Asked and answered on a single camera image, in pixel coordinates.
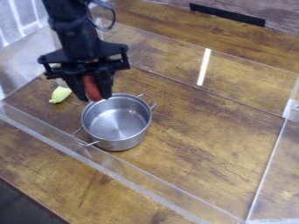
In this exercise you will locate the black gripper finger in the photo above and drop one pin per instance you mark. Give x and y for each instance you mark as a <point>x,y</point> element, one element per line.
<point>75,84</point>
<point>104,83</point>

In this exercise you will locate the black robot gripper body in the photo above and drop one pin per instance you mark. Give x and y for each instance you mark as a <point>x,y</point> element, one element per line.
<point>84,53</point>

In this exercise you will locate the red and white plush mushroom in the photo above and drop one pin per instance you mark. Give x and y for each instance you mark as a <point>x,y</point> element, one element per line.
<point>90,86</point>

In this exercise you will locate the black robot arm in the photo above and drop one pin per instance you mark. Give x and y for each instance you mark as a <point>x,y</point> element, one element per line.
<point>68,10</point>

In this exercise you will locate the silver metal pot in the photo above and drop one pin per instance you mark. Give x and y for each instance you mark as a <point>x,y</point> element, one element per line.
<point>115,123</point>

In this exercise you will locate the black strip on table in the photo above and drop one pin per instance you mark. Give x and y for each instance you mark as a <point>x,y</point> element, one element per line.
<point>228,15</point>

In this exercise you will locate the yellow handled metal tool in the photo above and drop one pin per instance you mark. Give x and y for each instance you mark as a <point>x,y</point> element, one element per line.
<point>59,95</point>

